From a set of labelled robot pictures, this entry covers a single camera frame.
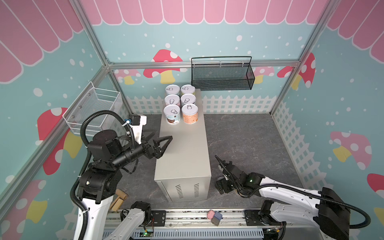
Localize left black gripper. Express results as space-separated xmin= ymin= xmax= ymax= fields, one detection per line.
xmin=111 ymin=128 xmax=173 ymax=168

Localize grey metal cabinet counter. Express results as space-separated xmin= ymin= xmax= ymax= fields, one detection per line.
xmin=154 ymin=90 xmax=212 ymax=203

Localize orange pink label can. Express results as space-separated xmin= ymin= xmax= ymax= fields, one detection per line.
xmin=182 ymin=104 xmax=199 ymax=125

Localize wooden block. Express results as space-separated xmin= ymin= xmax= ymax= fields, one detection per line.
xmin=110 ymin=189 xmax=128 ymax=212

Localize black mesh wall basket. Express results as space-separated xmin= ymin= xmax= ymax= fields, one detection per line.
xmin=191 ymin=56 xmax=256 ymax=91

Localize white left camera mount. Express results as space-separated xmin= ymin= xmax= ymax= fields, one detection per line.
xmin=129 ymin=114 xmax=147 ymax=145

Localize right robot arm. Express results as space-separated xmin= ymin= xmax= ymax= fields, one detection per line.
xmin=215 ymin=157 xmax=371 ymax=240

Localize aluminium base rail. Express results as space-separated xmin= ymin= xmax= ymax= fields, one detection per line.
xmin=80 ymin=207 xmax=334 ymax=240

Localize green label can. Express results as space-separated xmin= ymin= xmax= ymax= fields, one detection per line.
xmin=180 ymin=85 xmax=196 ymax=95

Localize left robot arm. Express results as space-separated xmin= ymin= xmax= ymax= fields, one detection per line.
xmin=70 ymin=110 xmax=173 ymax=240

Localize white wire wall basket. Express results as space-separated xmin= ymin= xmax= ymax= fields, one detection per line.
xmin=63 ymin=82 xmax=123 ymax=137

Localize teal label can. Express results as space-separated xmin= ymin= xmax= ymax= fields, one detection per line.
xmin=163 ymin=105 xmax=181 ymax=125
xmin=165 ymin=85 xmax=181 ymax=96

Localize pink blue grey erasers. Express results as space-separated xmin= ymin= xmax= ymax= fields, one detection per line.
xmin=207 ymin=210 xmax=223 ymax=226

